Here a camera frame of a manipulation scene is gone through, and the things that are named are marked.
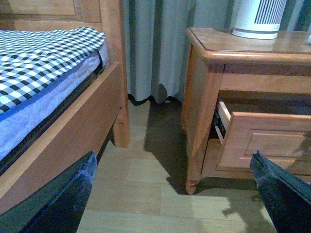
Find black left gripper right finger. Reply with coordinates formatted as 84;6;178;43
250;150;311;233

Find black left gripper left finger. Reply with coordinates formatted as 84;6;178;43
0;151;97;233

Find wooden drawer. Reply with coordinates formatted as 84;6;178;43
214;98;311;176

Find grey quilted mattress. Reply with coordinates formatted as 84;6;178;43
0;42;109;160

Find wooden nightstand cabinet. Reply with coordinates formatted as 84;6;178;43
181;28;311;195

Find black white checkered bedsheet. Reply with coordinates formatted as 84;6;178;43
0;27;105;113

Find white cylindrical air purifier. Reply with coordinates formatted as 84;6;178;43
232;0;287;40

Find grey pleated curtain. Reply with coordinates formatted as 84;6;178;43
122;0;311;104

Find wooden bed frame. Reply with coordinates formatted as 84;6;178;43
0;0;130;213

